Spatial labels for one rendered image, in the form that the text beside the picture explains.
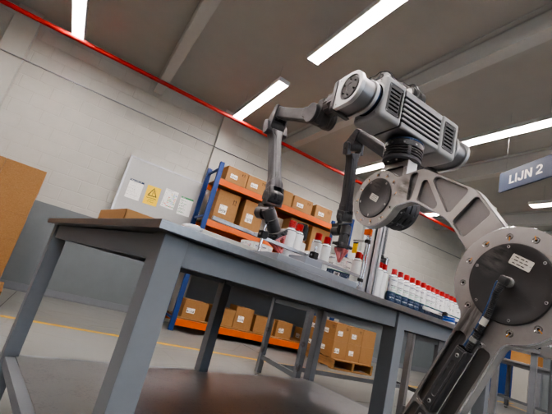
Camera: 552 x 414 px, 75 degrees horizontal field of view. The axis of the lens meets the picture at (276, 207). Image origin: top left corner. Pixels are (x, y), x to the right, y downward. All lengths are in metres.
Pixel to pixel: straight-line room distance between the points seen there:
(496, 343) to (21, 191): 4.21
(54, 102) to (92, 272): 2.50
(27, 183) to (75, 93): 2.20
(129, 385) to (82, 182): 5.21
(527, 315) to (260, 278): 0.58
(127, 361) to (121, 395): 0.06
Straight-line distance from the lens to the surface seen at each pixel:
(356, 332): 5.99
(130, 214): 1.09
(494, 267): 0.89
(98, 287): 5.90
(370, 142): 1.84
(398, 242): 8.92
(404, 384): 2.90
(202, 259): 0.85
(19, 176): 4.47
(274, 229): 1.50
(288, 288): 1.03
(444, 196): 1.07
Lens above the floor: 0.73
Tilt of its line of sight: 14 degrees up
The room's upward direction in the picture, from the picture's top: 15 degrees clockwise
